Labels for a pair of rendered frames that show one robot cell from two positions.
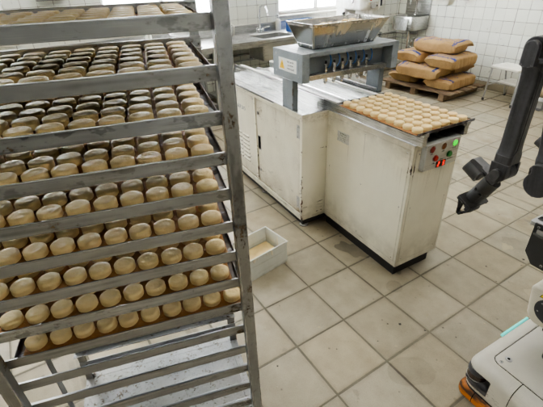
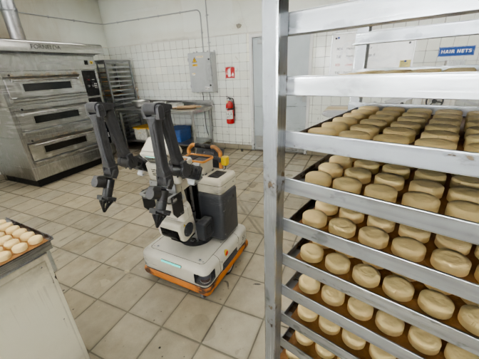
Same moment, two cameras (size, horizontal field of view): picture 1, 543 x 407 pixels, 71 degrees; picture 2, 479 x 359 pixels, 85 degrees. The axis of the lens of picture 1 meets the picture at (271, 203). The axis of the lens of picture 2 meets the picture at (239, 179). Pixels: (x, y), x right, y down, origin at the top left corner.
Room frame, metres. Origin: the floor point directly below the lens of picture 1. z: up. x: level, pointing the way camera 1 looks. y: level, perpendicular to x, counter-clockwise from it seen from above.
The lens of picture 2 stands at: (1.49, 0.54, 1.53)
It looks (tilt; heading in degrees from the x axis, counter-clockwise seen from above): 23 degrees down; 236
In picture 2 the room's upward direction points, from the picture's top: 3 degrees counter-clockwise
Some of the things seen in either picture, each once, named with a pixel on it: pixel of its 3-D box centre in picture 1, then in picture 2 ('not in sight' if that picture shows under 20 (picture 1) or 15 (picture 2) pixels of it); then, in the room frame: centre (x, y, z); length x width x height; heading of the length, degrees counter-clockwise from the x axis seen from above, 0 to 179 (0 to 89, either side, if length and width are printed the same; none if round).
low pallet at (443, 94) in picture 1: (430, 85); not in sight; (5.68, -2.41, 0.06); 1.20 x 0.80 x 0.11; 34
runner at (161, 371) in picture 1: (146, 372); not in sight; (0.69, 0.38, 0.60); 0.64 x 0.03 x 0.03; 106
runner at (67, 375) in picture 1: (140, 352); not in sight; (0.69, 0.38, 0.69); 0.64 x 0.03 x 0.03; 106
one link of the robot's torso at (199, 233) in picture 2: not in sight; (187, 229); (0.92, -1.04, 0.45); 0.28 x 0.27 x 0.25; 118
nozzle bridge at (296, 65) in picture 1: (335, 72); not in sight; (2.51, -0.44, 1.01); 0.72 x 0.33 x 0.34; 118
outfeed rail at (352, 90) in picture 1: (341, 86); not in sight; (2.68, -0.52, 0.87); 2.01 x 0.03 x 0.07; 28
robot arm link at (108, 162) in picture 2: not in sight; (102, 142); (1.31, -1.14, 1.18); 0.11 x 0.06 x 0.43; 118
